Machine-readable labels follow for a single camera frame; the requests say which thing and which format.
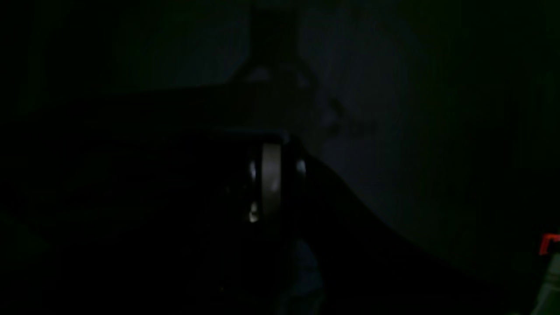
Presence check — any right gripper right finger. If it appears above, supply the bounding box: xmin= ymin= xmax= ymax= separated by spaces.
xmin=281 ymin=141 xmax=362 ymax=245

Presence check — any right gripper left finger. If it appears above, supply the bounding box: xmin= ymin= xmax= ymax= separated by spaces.
xmin=247 ymin=143 xmax=281 ymax=224

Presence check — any black table cover cloth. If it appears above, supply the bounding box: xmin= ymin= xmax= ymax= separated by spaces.
xmin=1 ymin=0 xmax=559 ymax=315

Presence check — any orange clamp far right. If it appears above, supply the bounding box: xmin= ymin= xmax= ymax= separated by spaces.
xmin=539 ymin=233 xmax=560 ymax=256

